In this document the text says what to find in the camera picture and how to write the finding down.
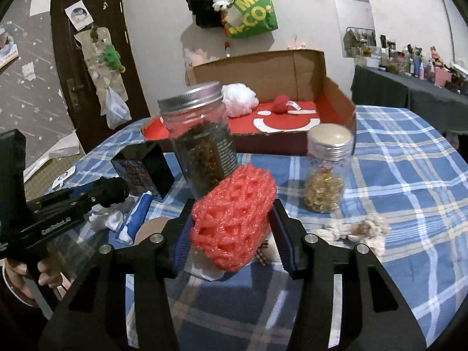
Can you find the blue plaid tablecloth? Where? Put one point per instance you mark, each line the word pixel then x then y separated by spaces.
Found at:
pixel 402 175

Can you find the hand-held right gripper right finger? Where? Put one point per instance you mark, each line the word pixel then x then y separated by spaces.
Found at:
pixel 283 236

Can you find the clear hanging organizer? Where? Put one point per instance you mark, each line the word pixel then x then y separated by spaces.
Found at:
pixel 91 55

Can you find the row of bottles and cosmetics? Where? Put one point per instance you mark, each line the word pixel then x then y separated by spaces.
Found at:
pixel 413 62

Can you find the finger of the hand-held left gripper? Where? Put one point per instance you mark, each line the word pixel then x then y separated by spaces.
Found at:
pixel 82 191
pixel 73 207

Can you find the small checked bow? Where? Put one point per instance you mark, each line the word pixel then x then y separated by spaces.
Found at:
pixel 264 255

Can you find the small glass jar golden contents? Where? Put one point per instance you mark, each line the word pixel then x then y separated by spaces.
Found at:
pixel 325 186

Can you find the black box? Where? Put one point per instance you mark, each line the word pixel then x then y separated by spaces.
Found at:
pixel 157 168

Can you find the green tote bag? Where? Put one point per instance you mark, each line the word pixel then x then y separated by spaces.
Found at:
pixel 252 11

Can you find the table with dark cloth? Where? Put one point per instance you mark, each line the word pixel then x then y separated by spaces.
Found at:
pixel 402 91

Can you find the cardboard box with red inside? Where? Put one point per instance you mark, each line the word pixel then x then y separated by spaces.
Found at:
pixel 278 142

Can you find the person's left hand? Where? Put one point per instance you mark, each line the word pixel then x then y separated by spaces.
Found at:
pixel 16 270

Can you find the white bath pouf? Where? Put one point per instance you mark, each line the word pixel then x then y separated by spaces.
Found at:
pixel 239 98

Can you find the pink plush toy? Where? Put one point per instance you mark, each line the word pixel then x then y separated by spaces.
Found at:
pixel 197 58

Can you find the clear plastic bag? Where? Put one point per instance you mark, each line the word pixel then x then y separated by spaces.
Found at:
pixel 115 109

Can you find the green plush toy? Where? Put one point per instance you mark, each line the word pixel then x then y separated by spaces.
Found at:
pixel 112 56

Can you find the blue and white tube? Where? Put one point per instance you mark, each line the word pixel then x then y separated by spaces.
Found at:
pixel 137 215

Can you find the dark wooden door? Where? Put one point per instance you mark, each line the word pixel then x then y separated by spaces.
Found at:
pixel 62 62

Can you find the red fluffy ball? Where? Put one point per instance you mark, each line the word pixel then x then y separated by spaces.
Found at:
pixel 280 104

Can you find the red foam net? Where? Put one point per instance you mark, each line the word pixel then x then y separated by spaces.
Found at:
pixel 230 219

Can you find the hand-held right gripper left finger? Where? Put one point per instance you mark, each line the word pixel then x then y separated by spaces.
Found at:
pixel 182 243

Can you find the round brown disc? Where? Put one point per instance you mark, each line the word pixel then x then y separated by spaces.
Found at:
pixel 150 228

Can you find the white plush toy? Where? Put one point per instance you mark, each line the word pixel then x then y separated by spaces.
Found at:
pixel 220 2

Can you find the small hanging charm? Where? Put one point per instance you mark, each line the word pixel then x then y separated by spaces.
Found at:
pixel 227 48

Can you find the paper picture on door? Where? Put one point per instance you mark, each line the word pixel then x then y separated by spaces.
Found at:
pixel 78 14

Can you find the black bag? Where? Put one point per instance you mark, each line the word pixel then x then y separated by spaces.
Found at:
pixel 203 7

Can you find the white thin sheet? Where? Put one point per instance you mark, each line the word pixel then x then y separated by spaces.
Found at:
pixel 203 268

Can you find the large glass jar of tea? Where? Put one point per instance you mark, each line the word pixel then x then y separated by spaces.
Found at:
pixel 204 153

